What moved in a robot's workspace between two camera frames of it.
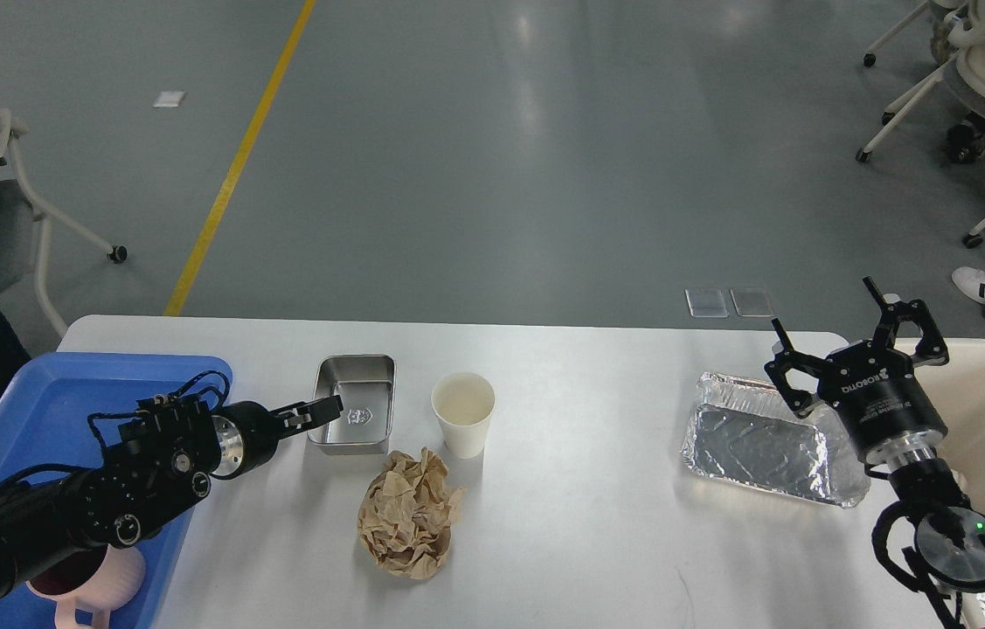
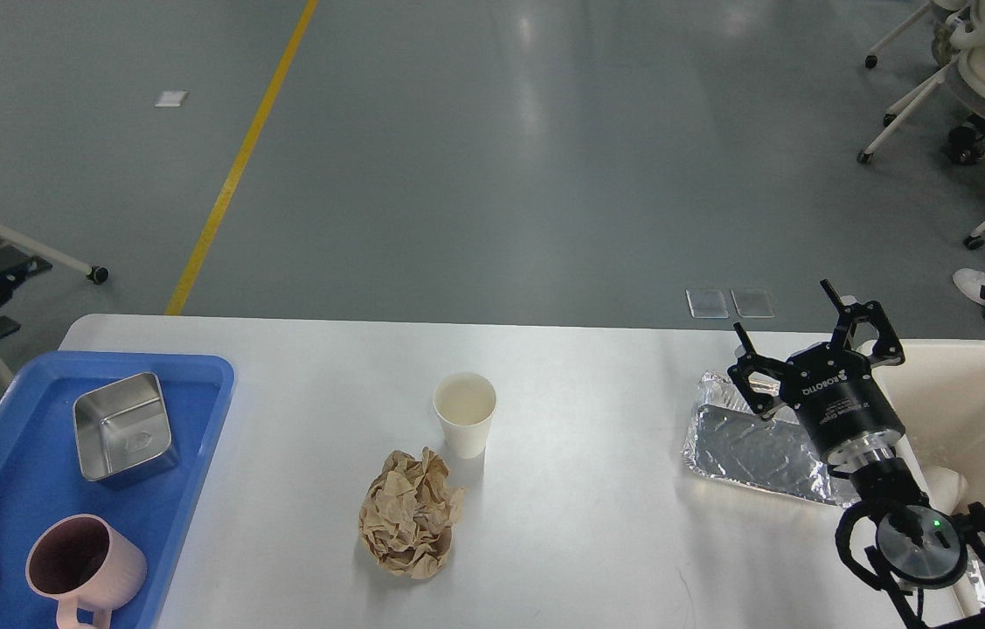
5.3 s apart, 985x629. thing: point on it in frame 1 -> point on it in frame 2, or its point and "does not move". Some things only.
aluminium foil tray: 749,432 does not move
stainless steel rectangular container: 366,386 -> 123,432
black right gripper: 892,415 -> 833,388
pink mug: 99,584 does not move
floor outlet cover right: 751,302 does not move
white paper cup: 464,403 does not move
